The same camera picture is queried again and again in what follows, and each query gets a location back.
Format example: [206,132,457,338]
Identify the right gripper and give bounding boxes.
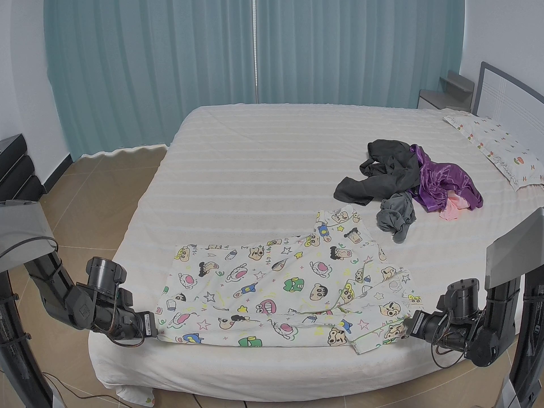
[405,309,452,345]

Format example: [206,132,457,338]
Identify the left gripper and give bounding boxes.
[110,303,160,341]

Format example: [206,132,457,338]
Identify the white printed pyjama top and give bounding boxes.
[155,204,424,356]

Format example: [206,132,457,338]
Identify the grey garment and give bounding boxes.
[376,192,417,245]

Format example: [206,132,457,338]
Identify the pink garment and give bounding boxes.
[439,196,468,222]

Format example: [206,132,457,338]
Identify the purple satin garment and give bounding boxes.
[410,144,485,212]

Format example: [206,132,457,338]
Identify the black garment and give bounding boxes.
[333,139,421,207]

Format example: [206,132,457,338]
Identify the white printed pillow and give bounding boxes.
[443,115,544,193]

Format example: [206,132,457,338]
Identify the bed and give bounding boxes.
[87,61,544,408]

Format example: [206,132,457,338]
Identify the grey bedside table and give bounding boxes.
[418,71,475,112]

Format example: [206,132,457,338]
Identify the blue-green curtain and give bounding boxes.
[42,0,258,163]
[253,0,466,110]

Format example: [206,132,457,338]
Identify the black cable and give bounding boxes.
[430,338,471,370]

